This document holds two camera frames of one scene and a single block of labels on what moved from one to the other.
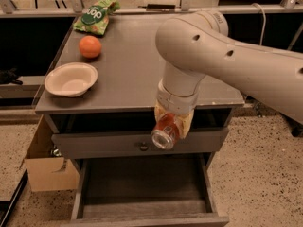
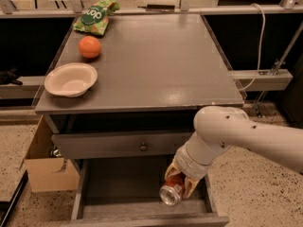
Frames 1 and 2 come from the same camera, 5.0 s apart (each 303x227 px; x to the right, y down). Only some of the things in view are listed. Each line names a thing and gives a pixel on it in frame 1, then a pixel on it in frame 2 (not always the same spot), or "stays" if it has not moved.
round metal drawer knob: [144, 147] stays
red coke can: [165, 132] to [170, 191]
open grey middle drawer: [151, 191] stays
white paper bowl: [70, 79] stays
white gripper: [174, 102] to [190, 165]
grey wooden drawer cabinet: [123, 178] stays
